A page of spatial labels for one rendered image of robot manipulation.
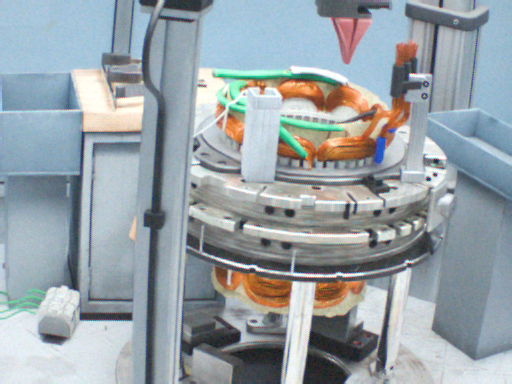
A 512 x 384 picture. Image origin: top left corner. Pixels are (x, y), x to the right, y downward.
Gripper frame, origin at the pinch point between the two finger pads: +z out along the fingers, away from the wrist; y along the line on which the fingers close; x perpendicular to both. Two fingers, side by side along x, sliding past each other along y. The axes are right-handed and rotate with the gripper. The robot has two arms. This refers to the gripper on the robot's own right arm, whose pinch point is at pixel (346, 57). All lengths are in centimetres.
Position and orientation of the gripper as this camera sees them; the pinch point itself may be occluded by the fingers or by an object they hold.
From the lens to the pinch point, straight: 165.2
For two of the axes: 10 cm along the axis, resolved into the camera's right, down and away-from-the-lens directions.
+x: -1.8, -4.1, 9.0
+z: -0.5, 9.1, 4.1
